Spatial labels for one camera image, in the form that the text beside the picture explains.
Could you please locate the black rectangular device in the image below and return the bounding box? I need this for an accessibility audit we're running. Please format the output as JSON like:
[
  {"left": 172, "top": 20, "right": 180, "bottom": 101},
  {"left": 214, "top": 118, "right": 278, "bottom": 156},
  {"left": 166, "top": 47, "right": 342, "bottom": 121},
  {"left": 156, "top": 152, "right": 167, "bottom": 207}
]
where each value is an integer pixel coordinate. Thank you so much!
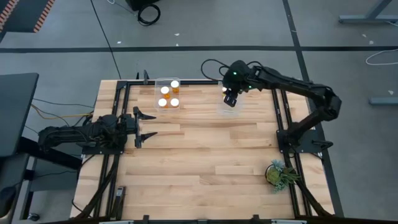
[{"left": 114, "top": 185, "right": 127, "bottom": 218}]

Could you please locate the clear plastic bin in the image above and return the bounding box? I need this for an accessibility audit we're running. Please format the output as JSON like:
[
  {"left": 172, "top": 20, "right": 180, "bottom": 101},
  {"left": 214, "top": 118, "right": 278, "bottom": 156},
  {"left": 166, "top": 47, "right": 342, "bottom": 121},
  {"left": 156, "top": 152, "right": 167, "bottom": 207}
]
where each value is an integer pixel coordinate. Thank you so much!
[
  {"left": 217, "top": 79, "right": 244, "bottom": 117},
  {"left": 154, "top": 77, "right": 182, "bottom": 113}
]

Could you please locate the long black floor cable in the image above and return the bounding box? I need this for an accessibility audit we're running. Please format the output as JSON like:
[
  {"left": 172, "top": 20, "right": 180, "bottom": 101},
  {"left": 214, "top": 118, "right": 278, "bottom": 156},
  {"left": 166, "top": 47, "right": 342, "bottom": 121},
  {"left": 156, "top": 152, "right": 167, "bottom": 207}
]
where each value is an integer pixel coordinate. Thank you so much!
[{"left": 90, "top": 0, "right": 123, "bottom": 80}]

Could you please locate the silver aluminium extrusion bar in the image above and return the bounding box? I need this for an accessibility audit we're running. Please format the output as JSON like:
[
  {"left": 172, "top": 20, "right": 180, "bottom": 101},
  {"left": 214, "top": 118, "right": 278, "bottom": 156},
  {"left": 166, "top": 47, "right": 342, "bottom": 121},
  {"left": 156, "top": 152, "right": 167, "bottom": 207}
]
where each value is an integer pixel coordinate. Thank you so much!
[
  {"left": 98, "top": 219, "right": 135, "bottom": 224},
  {"left": 271, "top": 219, "right": 308, "bottom": 224}
]

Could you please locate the black metal table frame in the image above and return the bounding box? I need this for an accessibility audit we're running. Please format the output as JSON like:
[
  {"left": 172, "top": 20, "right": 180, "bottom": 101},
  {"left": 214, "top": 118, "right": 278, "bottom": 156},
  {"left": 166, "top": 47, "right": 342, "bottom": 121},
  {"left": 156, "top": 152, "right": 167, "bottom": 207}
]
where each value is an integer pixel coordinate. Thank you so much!
[{"left": 74, "top": 70, "right": 335, "bottom": 224}]

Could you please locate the white cable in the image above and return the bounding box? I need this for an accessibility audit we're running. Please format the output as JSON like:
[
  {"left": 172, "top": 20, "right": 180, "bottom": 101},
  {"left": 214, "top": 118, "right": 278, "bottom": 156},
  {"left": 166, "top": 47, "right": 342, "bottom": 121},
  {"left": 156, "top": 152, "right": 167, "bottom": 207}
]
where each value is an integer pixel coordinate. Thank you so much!
[{"left": 365, "top": 48, "right": 398, "bottom": 67}]

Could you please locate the black box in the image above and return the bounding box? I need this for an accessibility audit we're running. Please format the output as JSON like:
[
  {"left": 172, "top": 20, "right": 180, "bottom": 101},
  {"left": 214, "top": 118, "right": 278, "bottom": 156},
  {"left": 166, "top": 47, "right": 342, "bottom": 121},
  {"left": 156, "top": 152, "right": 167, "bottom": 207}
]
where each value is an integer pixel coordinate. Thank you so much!
[{"left": 125, "top": 0, "right": 161, "bottom": 12}]

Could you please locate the black desk top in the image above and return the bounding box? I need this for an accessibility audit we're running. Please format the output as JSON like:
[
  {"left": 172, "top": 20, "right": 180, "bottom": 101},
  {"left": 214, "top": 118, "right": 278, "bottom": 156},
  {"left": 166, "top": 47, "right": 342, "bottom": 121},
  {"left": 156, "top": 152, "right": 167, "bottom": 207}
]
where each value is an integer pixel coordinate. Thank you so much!
[{"left": 0, "top": 72, "right": 40, "bottom": 158}]

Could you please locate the small potted succulent plant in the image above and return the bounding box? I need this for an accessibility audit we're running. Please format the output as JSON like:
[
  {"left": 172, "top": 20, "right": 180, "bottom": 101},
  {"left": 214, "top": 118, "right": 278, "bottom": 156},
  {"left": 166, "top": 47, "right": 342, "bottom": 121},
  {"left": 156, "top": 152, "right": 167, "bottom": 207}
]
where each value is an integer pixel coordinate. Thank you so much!
[{"left": 264, "top": 159, "right": 301, "bottom": 195}]

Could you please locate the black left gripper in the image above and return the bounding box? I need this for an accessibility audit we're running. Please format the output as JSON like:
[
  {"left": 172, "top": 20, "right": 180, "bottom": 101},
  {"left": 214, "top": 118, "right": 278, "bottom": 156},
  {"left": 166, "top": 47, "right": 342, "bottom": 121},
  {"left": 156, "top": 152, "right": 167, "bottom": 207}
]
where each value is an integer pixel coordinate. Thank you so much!
[{"left": 119, "top": 106, "right": 159, "bottom": 149}]

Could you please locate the black mat with striped edge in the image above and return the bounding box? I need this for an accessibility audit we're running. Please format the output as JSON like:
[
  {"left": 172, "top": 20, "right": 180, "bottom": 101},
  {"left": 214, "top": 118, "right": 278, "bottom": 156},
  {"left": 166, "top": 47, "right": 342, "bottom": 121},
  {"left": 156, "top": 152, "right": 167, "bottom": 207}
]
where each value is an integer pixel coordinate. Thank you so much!
[{"left": 0, "top": 0, "right": 57, "bottom": 34}]

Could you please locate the grey metal table foot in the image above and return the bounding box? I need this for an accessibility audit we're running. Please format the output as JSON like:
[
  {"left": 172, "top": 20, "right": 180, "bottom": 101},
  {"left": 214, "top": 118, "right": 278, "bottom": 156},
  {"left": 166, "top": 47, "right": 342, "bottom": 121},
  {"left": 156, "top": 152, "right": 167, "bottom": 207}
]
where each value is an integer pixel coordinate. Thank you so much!
[
  {"left": 338, "top": 0, "right": 398, "bottom": 25},
  {"left": 369, "top": 96, "right": 398, "bottom": 106}
]

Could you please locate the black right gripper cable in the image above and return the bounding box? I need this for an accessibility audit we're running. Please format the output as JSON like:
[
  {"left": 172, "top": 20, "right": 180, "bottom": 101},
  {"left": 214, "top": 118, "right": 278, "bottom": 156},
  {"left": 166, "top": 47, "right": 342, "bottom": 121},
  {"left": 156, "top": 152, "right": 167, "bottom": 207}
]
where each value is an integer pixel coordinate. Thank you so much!
[{"left": 200, "top": 58, "right": 233, "bottom": 82}]

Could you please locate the yellow cable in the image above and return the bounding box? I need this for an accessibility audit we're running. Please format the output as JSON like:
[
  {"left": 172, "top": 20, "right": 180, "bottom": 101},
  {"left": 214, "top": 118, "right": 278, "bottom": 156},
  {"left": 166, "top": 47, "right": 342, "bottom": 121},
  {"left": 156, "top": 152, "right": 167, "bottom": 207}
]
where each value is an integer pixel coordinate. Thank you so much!
[{"left": 30, "top": 103, "right": 94, "bottom": 121}]

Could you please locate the coiled black cable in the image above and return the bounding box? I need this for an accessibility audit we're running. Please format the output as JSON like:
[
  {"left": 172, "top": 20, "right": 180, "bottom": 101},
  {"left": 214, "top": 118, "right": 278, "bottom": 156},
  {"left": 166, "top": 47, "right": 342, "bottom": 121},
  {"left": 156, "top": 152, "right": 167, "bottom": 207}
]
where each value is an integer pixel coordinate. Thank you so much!
[{"left": 137, "top": 2, "right": 162, "bottom": 27}]

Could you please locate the thin black cable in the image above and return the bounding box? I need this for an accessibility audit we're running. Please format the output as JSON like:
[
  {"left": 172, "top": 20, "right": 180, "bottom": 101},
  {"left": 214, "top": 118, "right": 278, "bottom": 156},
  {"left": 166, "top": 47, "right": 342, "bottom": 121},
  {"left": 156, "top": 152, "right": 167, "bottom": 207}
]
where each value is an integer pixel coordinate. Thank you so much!
[{"left": 32, "top": 98, "right": 96, "bottom": 110}]

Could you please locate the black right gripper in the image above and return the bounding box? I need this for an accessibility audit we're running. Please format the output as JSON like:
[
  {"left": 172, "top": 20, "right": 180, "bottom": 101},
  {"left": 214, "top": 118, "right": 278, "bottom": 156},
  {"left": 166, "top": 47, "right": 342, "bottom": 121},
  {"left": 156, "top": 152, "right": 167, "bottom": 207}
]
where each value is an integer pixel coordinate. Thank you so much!
[{"left": 221, "top": 60, "right": 261, "bottom": 108}]

